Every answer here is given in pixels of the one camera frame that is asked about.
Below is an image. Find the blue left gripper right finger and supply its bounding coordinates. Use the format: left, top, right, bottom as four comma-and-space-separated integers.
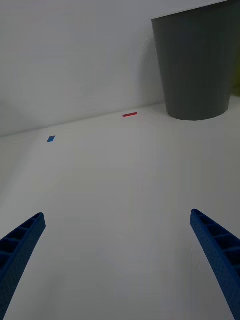
189, 208, 240, 320

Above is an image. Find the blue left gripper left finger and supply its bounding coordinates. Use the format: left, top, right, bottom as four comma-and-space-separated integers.
0, 212, 47, 320

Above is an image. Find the grey plastic waste bin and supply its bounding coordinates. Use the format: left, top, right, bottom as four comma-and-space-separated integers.
151, 0, 240, 122

